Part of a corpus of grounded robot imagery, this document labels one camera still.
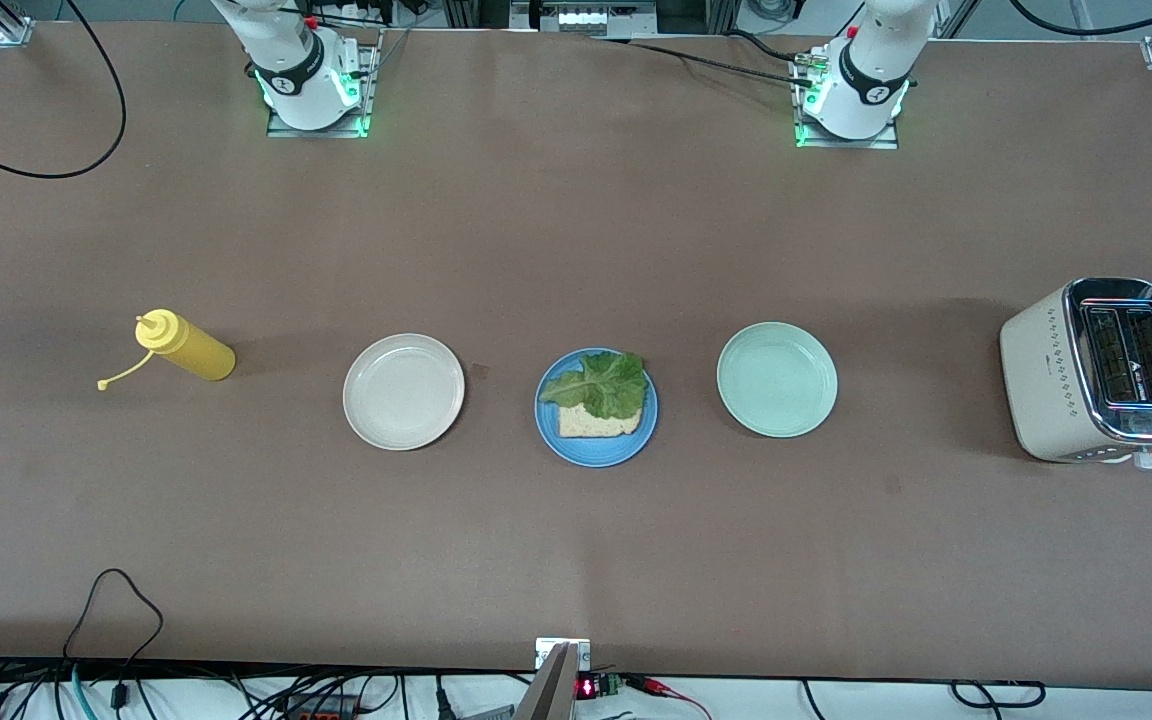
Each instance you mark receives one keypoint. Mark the green lettuce leaf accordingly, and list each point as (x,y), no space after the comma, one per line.
(611,385)

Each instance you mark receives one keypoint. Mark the white bread slice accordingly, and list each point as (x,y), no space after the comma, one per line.
(586,425)

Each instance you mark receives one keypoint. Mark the yellow mustard squeeze bottle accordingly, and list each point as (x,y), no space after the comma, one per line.
(196,355)

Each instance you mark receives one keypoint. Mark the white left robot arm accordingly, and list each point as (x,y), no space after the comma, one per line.
(871,80)

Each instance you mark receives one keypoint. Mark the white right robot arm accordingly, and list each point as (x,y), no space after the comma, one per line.
(296,70)

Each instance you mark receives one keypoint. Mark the pale green plate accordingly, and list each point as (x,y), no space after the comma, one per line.
(776,380)

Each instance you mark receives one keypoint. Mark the blue plate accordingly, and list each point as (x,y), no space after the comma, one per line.
(596,452)

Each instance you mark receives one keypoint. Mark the beige plate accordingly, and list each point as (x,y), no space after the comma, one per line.
(403,392)

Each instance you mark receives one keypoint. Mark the cream and chrome toaster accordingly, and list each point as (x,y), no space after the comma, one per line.
(1041,390)

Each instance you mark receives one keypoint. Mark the small red LED module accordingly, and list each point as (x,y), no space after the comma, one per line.
(588,688)

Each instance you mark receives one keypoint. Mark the grey metal pole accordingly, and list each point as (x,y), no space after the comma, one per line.
(548,695)

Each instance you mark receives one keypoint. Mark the black power strip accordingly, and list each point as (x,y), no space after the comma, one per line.
(316,712)

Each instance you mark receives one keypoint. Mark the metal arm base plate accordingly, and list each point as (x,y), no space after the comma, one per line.
(841,144)
(276,125)

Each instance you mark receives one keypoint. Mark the white device on frame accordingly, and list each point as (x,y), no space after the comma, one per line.
(586,18)

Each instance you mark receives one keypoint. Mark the white metal edge bracket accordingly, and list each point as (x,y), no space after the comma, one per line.
(546,650)

